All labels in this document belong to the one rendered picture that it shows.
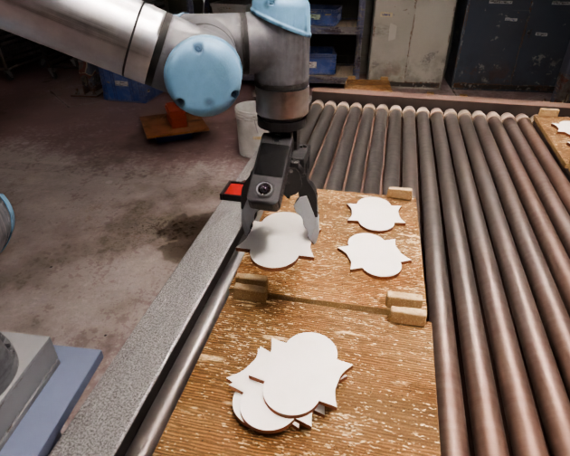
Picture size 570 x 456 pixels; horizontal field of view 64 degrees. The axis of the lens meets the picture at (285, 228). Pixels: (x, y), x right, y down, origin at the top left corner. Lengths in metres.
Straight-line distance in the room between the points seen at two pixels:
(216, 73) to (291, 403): 0.41
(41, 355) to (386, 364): 0.53
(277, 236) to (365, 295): 0.20
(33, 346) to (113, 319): 1.43
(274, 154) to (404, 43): 4.74
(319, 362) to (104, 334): 1.62
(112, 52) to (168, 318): 0.49
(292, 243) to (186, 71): 0.36
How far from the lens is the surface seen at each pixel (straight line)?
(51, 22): 0.50
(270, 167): 0.63
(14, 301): 2.55
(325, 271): 0.88
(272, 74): 0.62
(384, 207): 1.08
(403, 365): 0.73
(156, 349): 0.79
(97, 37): 0.49
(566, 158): 1.54
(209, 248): 0.98
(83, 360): 0.87
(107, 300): 2.36
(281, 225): 0.77
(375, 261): 0.90
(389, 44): 5.34
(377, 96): 1.86
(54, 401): 0.83
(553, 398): 0.80
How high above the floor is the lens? 1.48
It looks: 33 degrees down
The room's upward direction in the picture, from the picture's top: straight up
